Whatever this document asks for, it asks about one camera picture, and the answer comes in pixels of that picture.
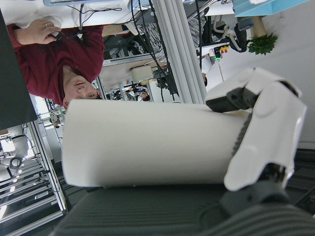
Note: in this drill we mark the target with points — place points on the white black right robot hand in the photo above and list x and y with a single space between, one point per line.
172 211

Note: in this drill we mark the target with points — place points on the white paper cup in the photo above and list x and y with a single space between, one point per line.
147 142

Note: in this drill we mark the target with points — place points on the aluminium shelf rack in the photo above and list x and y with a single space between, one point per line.
29 196

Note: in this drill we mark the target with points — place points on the potted green plant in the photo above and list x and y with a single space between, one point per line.
262 44

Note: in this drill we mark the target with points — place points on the person in red sweater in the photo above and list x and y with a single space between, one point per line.
49 61

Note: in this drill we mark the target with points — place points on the black monitor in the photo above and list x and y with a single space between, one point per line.
12 73

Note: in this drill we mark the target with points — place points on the light blue plastic bin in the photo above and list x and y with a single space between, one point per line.
258 9

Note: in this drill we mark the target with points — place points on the aluminium profile post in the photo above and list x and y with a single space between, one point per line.
182 61

